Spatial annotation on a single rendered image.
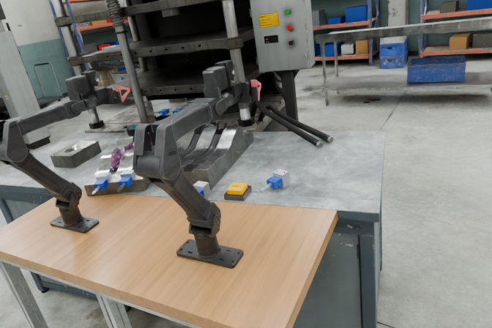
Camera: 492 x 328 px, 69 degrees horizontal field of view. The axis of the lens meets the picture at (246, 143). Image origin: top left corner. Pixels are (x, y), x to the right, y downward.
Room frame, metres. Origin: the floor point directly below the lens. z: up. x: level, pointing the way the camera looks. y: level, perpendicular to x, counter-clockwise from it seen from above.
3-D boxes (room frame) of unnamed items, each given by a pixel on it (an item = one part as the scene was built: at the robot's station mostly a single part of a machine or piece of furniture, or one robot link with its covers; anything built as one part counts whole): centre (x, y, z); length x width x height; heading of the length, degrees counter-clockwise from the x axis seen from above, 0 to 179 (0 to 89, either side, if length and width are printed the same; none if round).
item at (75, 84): (1.32, 0.59, 1.24); 0.12 x 0.09 x 0.12; 150
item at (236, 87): (1.11, 0.02, 1.26); 0.07 x 0.06 x 0.11; 60
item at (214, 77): (1.02, 0.07, 1.24); 0.12 x 0.09 x 0.12; 150
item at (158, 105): (2.49, 0.34, 0.87); 0.50 x 0.27 x 0.17; 156
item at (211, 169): (1.54, 0.18, 0.87); 0.50 x 0.26 x 0.14; 156
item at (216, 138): (1.53, 0.20, 0.92); 0.35 x 0.16 x 0.09; 156
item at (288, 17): (2.09, -0.30, 0.74); 0.31 x 0.22 x 1.47; 66
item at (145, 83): (2.58, 0.34, 0.96); 1.29 x 0.83 x 0.18; 66
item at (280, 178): (1.18, -0.07, 0.83); 0.13 x 0.05 x 0.05; 128
